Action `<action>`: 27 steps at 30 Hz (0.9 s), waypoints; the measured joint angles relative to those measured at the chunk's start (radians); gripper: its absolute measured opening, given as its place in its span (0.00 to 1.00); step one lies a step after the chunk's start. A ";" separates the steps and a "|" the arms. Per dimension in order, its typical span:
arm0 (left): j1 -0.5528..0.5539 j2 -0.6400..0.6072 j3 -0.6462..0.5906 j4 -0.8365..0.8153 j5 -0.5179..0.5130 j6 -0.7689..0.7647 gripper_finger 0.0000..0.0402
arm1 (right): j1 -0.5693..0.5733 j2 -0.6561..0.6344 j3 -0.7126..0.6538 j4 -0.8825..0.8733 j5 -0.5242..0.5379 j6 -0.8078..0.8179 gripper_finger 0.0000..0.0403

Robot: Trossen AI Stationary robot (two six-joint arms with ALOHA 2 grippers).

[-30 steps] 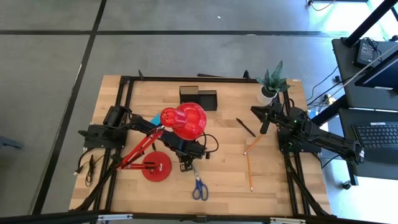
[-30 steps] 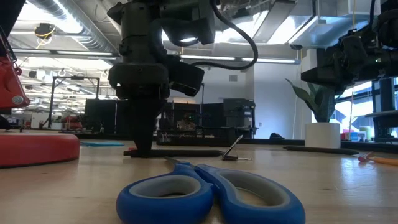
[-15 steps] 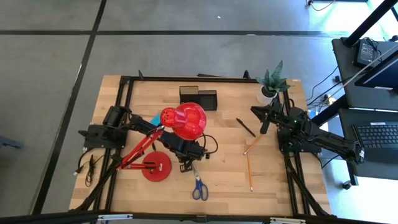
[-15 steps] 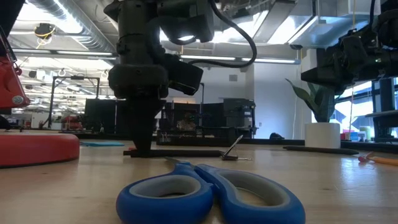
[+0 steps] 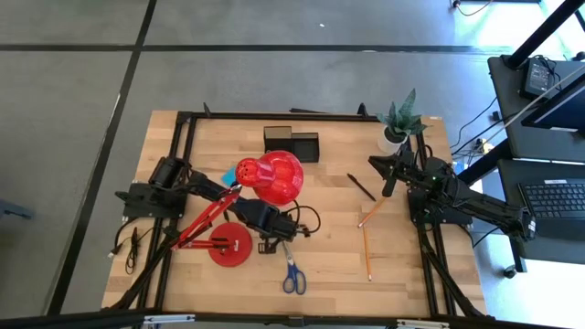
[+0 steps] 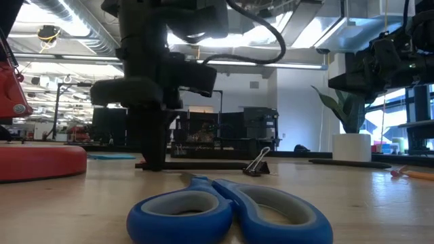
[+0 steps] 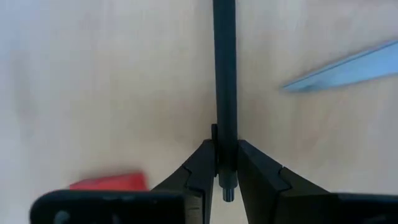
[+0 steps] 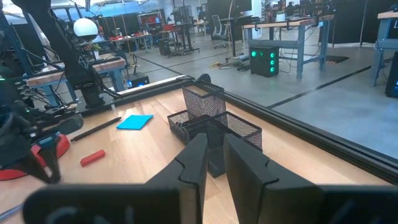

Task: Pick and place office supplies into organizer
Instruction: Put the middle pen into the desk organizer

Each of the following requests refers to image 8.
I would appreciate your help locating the red eraser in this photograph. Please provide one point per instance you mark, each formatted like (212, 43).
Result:
(92, 158)

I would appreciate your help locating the black pen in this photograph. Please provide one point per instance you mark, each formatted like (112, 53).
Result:
(96, 129)

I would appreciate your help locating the white globe lamp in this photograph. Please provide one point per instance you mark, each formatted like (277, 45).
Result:
(85, 28)

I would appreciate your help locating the wooden-top workbench blue legs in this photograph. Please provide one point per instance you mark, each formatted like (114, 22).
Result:
(289, 22)
(387, 15)
(105, 64)

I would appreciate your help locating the computer tower green lights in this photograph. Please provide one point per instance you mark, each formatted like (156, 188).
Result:
(264, 60)

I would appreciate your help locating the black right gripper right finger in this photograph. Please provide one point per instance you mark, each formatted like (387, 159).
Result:
(245, 174)

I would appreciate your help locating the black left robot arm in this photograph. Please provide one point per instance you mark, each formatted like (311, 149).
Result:
(59, 40)

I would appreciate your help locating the computer tower blue light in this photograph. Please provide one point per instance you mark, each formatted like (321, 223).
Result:
(138, 80)

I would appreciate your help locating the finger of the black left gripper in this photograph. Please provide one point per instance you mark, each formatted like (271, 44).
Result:
(51, 165)

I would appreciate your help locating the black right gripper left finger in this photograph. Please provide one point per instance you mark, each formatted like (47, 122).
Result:
(192, 168)

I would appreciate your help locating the black mesh desk organizer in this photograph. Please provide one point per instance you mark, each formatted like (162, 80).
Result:
(205, 102)

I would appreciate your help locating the black computer tower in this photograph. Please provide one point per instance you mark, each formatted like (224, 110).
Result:
(393, 74)

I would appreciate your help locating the blue sticky note pad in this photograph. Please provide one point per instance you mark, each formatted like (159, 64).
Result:
(135, 122)

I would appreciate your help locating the grey office chair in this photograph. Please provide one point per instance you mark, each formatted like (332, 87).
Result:
(219, 29)

